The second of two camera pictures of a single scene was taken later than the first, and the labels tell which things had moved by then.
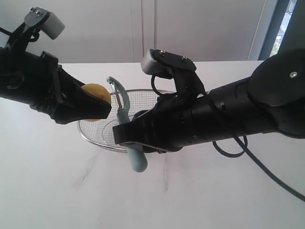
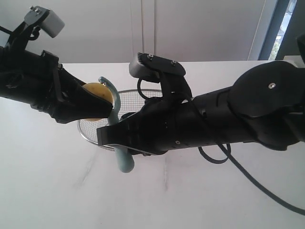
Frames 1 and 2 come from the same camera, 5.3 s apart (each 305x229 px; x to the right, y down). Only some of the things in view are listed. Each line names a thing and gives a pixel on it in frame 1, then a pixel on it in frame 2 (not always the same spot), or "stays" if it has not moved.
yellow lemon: x=100 y=91 stays
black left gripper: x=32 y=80 stays
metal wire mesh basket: x=100 y=132 stays
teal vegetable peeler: x=136 y=154 to x=124 y=157
